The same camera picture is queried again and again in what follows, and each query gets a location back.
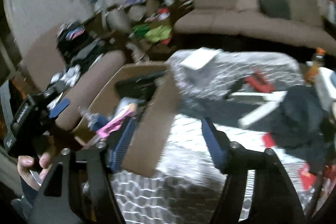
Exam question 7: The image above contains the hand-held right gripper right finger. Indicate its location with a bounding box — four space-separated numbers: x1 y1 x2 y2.
201 116 306 224

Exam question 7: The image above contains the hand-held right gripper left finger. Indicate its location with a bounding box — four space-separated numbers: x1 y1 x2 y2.
29 116 139 224

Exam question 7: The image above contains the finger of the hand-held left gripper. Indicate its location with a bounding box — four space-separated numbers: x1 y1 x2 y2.
50 99 70 119

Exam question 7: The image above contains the pink tray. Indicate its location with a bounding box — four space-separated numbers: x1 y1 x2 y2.
96 103 138 139

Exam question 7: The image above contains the brown cardboard box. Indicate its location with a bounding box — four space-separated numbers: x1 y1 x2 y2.
73 61 183 178

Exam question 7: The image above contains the blue item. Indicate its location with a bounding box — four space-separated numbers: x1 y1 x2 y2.
80 107 109 133

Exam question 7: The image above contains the red stapler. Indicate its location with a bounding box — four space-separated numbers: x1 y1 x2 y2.
245 69 276 93

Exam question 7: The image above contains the person's left hand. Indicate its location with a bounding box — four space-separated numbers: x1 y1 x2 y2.
17 152 57 191

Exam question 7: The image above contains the brown armchair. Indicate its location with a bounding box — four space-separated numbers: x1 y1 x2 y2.
20 23 127 133

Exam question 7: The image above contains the red card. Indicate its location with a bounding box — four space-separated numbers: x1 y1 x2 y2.
262 132 275 148

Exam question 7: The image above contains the pile of clothes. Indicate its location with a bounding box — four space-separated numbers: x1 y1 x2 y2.
49 20 106 88

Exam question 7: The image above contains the long white bar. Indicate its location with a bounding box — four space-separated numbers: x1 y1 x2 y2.
239 102 283 128

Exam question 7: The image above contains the small white carton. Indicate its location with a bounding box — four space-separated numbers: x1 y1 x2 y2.
180 48 220 70

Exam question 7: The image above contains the black cloth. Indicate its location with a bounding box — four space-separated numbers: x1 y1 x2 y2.
270 85 332 154

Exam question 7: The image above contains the red packet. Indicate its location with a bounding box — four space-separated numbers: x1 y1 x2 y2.
299 164 319 191

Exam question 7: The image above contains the green clothes pile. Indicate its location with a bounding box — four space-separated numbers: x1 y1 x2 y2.
133 24 173 43

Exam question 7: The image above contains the brown sofa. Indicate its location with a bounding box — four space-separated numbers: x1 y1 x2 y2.
173 0 336 47

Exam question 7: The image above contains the orange soda bottle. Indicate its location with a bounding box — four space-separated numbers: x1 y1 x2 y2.
304 48 326 84

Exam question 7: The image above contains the dark grey pillow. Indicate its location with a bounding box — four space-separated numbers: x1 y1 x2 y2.
259 0 291 20

